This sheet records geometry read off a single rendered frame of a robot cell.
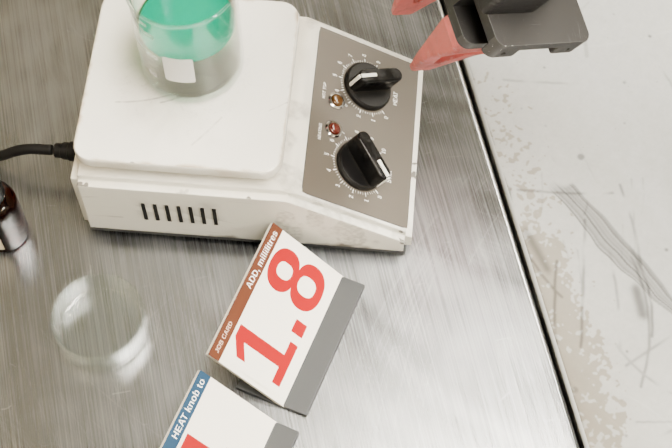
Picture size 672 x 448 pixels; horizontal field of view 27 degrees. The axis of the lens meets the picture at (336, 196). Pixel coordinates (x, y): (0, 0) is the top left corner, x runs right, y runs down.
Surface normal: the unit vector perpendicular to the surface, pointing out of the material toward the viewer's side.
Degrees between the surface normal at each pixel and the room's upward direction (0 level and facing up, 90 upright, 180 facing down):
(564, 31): 31
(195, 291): 0
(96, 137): 0
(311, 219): 90
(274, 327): 40
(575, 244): 0
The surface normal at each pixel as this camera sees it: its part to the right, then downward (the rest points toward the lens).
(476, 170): 0.00, -0.47
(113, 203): -0.08, 0.88
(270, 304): 0.59, -0.15
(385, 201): 0.50, -0.37
